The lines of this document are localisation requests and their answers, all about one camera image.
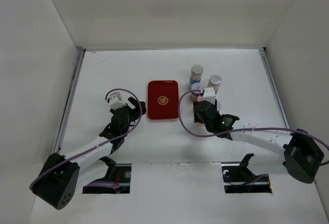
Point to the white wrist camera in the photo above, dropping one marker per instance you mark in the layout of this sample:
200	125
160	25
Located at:
114	100
209	95

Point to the red label jar front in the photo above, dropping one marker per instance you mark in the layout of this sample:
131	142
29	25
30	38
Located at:
218	105

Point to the tall silver cap spice bottle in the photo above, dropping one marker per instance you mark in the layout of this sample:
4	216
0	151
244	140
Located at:
215	82

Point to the blue label silver cap bottle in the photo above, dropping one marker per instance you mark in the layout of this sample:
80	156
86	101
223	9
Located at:
196	74

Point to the red label jar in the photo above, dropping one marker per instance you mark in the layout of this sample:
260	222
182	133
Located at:
196	89
218	105

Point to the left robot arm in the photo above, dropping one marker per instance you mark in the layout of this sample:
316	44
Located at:
57	181

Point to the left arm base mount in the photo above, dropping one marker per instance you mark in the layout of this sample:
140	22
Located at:
117	179

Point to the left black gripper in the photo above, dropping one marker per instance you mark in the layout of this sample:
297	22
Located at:
135	115

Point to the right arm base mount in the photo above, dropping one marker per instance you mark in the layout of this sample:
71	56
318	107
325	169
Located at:
238	179

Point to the red label jar rear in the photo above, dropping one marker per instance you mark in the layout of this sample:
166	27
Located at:
196	89

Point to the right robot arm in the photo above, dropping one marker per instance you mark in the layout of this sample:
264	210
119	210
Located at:
301	154

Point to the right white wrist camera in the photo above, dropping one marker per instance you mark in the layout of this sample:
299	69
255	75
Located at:
209	95

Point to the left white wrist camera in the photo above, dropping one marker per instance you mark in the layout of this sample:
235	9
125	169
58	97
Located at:
114	100

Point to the red lacquer tray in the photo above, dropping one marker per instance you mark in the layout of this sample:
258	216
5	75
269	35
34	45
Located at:
163	98

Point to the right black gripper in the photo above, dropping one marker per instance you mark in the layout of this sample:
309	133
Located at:
197	118

